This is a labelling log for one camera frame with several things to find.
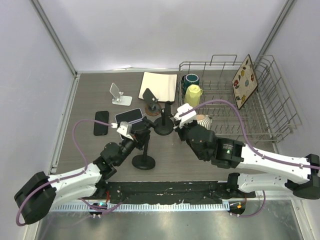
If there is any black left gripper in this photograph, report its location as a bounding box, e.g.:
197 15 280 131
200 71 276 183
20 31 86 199
115 128 150 166

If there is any lilac case phone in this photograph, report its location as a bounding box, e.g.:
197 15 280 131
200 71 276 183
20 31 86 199
115 108 143 123
120 134 131 140

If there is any black phone stand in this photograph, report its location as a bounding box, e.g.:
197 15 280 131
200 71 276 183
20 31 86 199
131 116 156 170
154 101 174 136

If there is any black phone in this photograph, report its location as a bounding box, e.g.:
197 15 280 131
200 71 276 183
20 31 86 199
93 110 110 137

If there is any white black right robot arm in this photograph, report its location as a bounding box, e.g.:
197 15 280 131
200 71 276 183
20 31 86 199
174 120 320 200

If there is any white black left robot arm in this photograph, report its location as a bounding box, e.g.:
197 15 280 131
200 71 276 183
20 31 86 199
14 125 151 227

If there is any wooden base phone stand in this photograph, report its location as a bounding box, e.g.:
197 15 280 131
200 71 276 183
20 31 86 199
142 88 162 116

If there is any silver folding phone stand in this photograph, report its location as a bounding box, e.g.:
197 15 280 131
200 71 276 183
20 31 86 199
109 82 133 106

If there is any striped white grey mug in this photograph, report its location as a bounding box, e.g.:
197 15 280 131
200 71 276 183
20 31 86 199
196 114 212 130

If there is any yellow faceted mug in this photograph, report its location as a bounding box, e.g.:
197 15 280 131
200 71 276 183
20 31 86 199
184 84 203 108

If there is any cream square plate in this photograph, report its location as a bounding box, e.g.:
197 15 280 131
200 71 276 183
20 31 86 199
138 72 177 102

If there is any dark green mug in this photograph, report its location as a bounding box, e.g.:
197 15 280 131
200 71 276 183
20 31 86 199
182 73 200 88

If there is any floral square plate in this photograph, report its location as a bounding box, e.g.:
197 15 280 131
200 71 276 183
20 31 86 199
232 54 258 110

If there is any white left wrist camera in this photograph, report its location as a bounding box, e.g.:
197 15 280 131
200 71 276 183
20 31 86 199
111 121 133 140

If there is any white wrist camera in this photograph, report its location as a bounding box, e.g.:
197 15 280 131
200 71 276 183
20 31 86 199
173 103 197 129
111 121 133 140

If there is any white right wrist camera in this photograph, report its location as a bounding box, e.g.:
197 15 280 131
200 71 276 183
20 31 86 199
173 103 197 129

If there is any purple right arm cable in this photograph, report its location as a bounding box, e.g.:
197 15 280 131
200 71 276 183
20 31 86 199
177 99 320 218

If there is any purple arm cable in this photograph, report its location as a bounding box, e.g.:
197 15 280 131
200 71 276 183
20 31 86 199
15 119 123 227
177 99 320 218

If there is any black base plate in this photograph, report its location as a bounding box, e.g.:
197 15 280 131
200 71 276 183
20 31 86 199
84 181 256 205

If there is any grey wire dish rack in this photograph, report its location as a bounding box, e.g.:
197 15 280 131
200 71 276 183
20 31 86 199
177 54 302 144

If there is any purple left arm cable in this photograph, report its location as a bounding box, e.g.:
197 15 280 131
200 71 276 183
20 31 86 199
15 119 123 227

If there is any white slotted cable duct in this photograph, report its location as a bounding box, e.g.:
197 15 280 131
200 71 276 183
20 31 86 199
51 201 230 213

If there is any aluminium corner frame post right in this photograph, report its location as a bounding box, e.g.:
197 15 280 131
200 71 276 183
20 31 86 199
255 0 297 65

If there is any aluminium corner frame post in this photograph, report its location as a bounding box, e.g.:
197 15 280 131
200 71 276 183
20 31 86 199
255 0 297 65
28 0 78 76

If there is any aluminium corner frame post left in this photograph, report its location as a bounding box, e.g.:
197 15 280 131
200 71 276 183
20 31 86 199
28 0 78 76

